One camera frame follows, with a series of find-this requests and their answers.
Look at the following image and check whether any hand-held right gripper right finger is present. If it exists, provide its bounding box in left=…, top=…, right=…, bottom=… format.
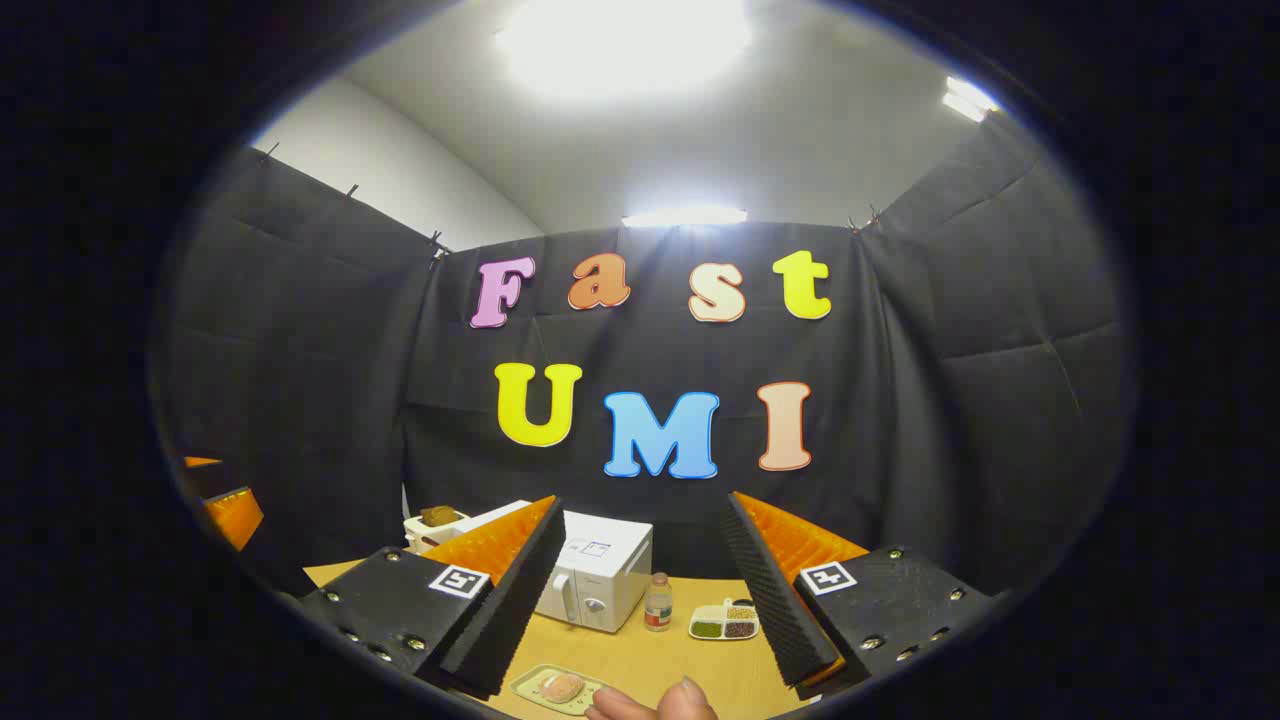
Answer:
left=722, top=490, right=997, bottom=691

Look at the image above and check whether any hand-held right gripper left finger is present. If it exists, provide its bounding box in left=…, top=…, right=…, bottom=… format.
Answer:
left=300, top=495, right=567, bottom=701

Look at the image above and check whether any white microwave oven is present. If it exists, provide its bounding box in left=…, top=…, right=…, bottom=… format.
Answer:
left=470, top=500, right=655, bottom=634

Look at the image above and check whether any white divided bean dish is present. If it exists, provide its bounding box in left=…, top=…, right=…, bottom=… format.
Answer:
left=688, top=598, right=762, bottom=642

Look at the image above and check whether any pale green plate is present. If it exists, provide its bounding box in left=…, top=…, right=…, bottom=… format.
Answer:
left=510, top=664, right=610, bottom=717

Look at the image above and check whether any white toaster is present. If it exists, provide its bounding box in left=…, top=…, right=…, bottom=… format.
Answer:
left=403, top=507, right=471, bottom=554

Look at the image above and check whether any small clear labelled bottle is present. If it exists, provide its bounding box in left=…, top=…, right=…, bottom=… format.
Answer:
left=644, top=572, right=675, bottom=633

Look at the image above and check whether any ceiling light strip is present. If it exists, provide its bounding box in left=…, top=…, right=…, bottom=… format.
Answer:
left=940, top=76, right=1001, bottom=124
left=620, top=206, right=749, bottom=229

